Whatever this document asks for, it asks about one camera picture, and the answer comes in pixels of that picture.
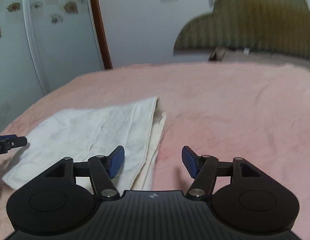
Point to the pink bed blanket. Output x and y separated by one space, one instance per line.
255 111

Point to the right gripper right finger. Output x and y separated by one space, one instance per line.
204 170

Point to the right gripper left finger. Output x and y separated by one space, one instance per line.
101 170

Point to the white floral wardrobe door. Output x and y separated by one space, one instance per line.
44 44

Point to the brown wooden door frame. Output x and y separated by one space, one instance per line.
100 34

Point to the olive upholstered headboard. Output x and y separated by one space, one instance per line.
278 26

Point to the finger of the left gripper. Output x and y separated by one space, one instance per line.
8 142

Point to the white textured pants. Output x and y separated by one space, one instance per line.
84 133

